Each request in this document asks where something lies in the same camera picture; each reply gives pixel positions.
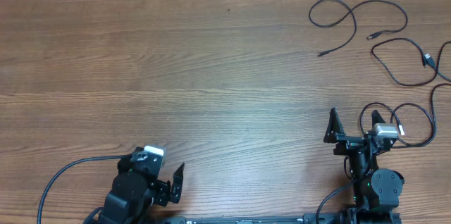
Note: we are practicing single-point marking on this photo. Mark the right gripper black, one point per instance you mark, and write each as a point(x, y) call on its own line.
point(333, 134)

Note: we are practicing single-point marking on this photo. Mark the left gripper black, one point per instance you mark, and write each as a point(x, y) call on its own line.
point(161, 195)

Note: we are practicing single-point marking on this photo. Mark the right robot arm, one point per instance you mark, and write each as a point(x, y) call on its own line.
point(376, 191)

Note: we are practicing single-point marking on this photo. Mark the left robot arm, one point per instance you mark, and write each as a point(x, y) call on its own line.
point(137, 187)

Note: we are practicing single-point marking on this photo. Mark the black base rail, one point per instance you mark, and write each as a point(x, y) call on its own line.
point(307, 218)

